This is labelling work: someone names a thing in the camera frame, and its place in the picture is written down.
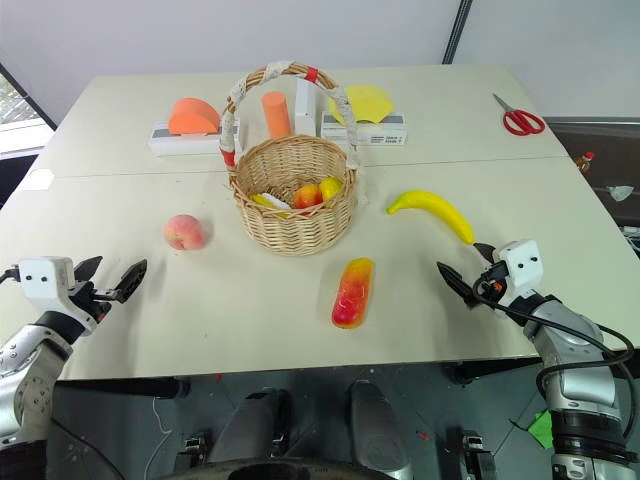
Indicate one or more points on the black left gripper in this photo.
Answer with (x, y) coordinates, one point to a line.
(95, 296)

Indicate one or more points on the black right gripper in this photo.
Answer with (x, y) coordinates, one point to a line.
(492, 285)

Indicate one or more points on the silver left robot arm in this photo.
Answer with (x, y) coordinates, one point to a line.
(30, 395)

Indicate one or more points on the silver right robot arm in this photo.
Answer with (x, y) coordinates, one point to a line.
(575, 390)

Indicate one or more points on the small yellow fruit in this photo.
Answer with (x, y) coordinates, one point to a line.
(331, 188)

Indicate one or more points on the yellow and white fruit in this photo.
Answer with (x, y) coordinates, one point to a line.
(270, 202)

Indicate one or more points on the red orange round fruit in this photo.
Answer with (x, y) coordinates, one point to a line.
(306, 196)

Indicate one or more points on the yellow banana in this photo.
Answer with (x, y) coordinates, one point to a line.
(440, 207)

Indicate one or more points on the pink peach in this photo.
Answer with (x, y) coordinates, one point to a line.
(184, 232)

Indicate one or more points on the long red yellow mango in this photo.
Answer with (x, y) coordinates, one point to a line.
(354, 295)

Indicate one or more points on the long white box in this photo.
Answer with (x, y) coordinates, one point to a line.
(185, 144)

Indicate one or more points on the bottle with red cap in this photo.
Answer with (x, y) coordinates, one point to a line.
(586, 162)

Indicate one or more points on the white box with label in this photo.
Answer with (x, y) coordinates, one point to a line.
(380, 134)

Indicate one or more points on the white crumpled object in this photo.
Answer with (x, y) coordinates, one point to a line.
(620, 192)

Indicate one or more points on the green paper piece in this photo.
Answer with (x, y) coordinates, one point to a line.
(541, 430)

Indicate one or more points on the orange foam half cylinder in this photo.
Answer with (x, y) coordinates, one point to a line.
(192, 117)

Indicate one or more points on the black table caster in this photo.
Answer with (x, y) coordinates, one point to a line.
(194, 447)
(475, 452)

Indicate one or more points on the dark rounded robot leg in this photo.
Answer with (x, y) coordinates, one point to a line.
(377, 430)
(250, 425)

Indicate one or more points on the yellow foam wedge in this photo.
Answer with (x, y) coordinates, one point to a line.
(367, 102)

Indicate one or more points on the upright white box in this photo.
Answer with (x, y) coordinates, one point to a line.
(304, 107)

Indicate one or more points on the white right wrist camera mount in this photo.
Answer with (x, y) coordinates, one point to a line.
(522, 265)

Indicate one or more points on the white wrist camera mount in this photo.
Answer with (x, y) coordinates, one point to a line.
(522, 265)
(47, 282)

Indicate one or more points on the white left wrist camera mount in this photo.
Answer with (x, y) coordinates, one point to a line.
(47, 282)

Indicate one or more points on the black table frame bar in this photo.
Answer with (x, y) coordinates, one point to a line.
(120, 388)

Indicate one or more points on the black vertical post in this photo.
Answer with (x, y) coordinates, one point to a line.
(457, 30)

